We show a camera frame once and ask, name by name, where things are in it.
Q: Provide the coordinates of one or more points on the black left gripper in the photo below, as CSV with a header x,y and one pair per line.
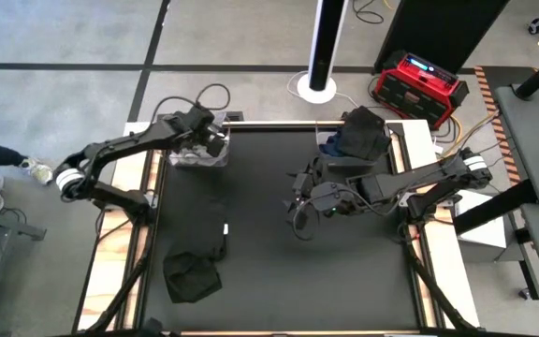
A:
x,y
192,124

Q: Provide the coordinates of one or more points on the black metal beam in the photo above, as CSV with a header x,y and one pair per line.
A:
x,y
494,208

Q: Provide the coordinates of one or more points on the metal table rod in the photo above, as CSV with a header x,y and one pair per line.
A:
x,y
274,124

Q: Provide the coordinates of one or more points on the light gray towel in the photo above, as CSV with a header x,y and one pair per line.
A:
x,y
194,150

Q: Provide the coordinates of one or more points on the black partition panel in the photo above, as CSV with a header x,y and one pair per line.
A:
x,y
438,33

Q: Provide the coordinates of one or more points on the black caster wheel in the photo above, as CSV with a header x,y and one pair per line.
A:
x,y
537,25

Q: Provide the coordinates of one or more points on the black table strut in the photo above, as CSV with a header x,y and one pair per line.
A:
x,y
120,295
433,285

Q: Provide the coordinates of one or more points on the black white floor pole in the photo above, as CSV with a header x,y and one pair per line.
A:
x,y
325,47

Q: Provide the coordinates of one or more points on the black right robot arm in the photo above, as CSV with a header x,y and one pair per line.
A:
x,y
414,178

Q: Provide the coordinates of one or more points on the gray metal desk frame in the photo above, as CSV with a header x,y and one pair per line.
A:
x,y
3,222

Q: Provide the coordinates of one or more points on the wooden table side board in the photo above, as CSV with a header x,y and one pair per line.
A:
x,y
452,281
110,253

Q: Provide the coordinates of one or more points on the red portable power station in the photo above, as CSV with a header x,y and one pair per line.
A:
x,y
414,93

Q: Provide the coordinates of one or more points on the clear plastic bin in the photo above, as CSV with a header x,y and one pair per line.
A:
x,y
344,163
199,164

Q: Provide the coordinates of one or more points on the navy blue towel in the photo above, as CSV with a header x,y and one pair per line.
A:
x,y
329,149

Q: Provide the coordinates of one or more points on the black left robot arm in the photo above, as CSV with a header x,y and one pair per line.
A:
x,y
124,140

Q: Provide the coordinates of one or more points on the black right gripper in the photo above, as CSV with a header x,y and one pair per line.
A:
x,y
325,199

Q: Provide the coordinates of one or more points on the white box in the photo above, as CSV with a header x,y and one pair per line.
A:
x,y
485,231

